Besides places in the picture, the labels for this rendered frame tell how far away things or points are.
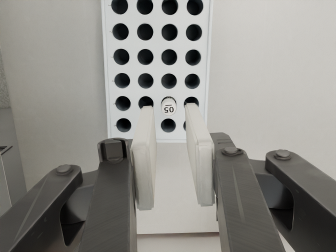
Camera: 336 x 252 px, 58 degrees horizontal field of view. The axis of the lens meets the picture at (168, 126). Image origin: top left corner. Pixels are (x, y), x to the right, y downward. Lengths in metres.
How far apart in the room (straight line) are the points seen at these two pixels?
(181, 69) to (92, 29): 0.09
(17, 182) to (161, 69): 0.38
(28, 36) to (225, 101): 0.19
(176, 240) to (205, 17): 0.25
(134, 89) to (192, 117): 0.10
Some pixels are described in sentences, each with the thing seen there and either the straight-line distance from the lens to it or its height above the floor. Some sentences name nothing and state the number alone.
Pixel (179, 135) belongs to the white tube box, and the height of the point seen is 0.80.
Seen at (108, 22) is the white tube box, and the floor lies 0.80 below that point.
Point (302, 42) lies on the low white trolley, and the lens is 0.31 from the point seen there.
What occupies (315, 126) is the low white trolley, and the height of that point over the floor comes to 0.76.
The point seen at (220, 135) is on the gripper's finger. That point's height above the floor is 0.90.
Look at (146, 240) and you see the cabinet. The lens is 0.38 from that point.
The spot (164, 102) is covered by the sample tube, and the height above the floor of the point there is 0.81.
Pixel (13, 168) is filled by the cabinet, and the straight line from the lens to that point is 0.62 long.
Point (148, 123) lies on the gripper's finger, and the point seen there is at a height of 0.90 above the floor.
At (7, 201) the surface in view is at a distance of 0.26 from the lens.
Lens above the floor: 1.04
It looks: 72 degrees down
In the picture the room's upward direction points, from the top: 177 degrees clockwise
